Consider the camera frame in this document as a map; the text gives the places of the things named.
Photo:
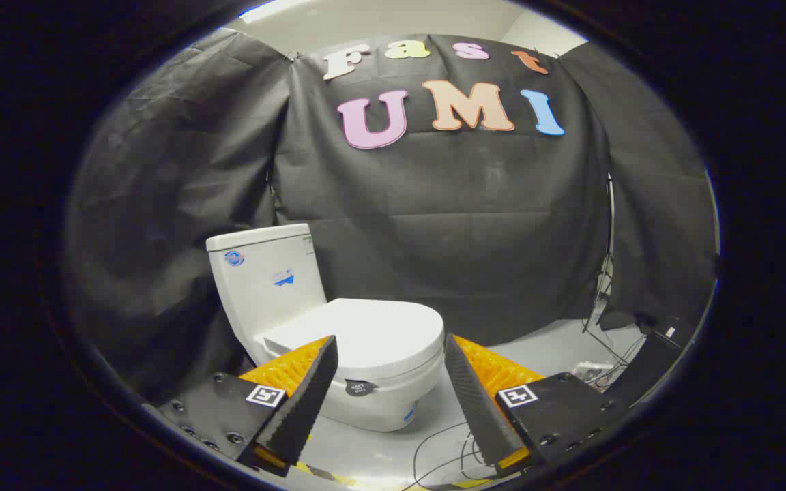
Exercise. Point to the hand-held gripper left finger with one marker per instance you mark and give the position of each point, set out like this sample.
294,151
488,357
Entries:
308,402

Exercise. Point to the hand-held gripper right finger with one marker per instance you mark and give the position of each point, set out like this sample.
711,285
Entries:
478,409

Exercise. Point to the white toilet lid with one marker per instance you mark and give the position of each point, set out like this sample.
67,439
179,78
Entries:
379,334

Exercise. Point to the white ceramic toilet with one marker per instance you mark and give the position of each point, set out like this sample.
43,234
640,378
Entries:
263,286

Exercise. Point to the yellow black floor tape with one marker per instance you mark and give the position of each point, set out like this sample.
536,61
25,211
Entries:
314,470

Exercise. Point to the black box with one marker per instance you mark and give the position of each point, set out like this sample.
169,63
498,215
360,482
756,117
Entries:
652,361

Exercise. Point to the black backdrop cloth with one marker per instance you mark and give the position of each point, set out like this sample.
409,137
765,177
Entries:
434,218

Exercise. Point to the thin metal stand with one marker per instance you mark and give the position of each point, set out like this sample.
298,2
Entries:
610,225

